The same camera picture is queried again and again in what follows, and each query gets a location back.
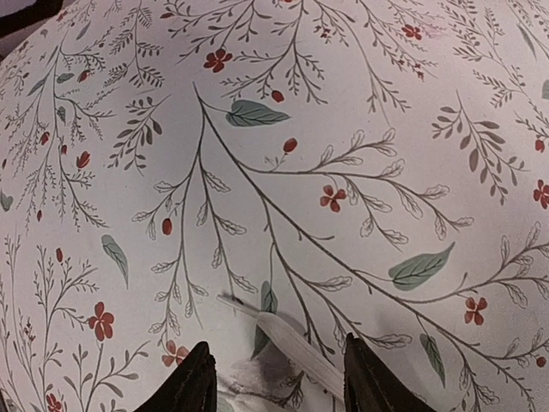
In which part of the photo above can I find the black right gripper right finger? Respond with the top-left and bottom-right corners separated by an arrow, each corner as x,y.
344,333 -> 435,412

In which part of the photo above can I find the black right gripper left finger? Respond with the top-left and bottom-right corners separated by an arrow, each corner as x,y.
159,341 -> 217,412

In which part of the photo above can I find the red canvas sneaker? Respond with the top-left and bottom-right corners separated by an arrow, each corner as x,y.
216,294 -> 344,403

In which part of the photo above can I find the floral patterned table mat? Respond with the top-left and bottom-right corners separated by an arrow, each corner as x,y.
1,1 -> 548,411

